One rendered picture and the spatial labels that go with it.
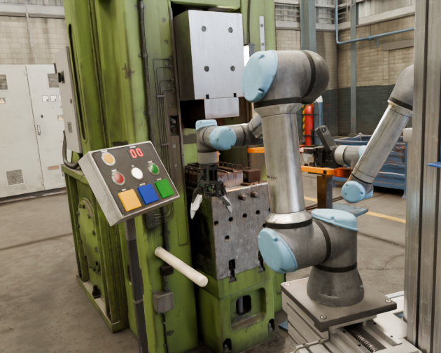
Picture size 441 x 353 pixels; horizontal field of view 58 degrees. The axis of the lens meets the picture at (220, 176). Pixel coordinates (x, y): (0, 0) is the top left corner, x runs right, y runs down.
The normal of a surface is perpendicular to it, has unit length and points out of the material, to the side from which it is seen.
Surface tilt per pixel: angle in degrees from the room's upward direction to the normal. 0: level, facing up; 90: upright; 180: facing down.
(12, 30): 90
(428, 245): 90
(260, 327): 89
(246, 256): 90
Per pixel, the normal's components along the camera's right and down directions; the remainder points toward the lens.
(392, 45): -0.84, 0.15
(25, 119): 0.56, 0.11
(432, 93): -0.95, 0.11
